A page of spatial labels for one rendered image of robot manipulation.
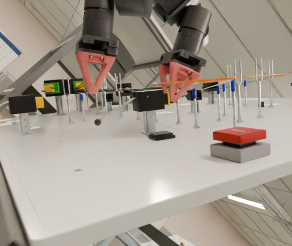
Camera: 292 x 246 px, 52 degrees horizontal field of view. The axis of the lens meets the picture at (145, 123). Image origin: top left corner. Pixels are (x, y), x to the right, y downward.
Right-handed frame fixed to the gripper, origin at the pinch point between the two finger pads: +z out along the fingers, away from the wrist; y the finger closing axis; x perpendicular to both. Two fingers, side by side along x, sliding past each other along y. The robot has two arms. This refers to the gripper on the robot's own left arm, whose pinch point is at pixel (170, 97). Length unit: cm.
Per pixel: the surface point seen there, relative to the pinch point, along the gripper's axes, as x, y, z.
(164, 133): 2.3, -7.4, 7.6
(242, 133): 1.5, -27.5, 4.4
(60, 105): 14, 69, 11
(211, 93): -37, 43, -13
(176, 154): 5.1, -19.6, 9.9
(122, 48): -11, 105, -29
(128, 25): -14, 123, -48
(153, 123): 2.4, -1.2, 6.3
